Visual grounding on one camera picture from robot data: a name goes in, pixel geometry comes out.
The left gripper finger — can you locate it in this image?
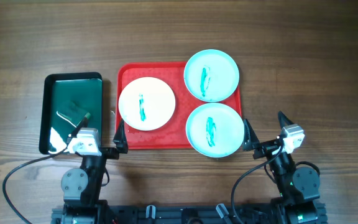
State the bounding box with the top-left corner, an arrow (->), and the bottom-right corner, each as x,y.
113,119 -> 129,154
70,113 -> 91,137

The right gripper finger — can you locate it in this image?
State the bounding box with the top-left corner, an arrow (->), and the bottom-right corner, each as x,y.
278,111 -> 294,128
242,119 -> 260,151

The green yellow sponge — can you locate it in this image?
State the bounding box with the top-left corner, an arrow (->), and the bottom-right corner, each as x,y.
56,101 -> 91,128

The light blue plate bottom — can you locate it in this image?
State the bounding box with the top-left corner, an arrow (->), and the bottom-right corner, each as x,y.
185,103 -> 245,158

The light blue plate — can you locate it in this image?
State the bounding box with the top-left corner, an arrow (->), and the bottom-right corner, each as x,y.
183,49 -> 240,103
185,103 -> 245,158

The white plate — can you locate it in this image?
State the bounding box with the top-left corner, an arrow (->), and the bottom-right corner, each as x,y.
118,77 -> 176,131

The light blue plate top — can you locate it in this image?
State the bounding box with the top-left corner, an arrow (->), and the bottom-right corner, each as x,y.
183,49 -> 240,103

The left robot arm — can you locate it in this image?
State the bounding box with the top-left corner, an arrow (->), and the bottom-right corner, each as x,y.
52,116 -> 129,224

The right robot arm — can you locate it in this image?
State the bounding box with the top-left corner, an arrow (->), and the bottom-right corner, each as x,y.
231,111 -> 327,223

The black water tray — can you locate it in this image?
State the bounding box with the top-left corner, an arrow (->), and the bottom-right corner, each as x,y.
39,72 -> 103,154

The red plastic tray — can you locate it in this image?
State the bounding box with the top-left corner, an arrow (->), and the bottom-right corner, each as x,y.
115,61 -> 243,151

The right black cable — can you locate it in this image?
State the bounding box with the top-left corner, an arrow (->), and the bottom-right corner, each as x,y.
230,146 -> 284,224

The black cable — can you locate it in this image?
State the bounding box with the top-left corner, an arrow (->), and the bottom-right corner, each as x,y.
2,135 -> 74,224
230,146 -> 284,224

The left black cable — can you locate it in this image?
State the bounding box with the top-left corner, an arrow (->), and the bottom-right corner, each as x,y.
2,135 -> 74,224

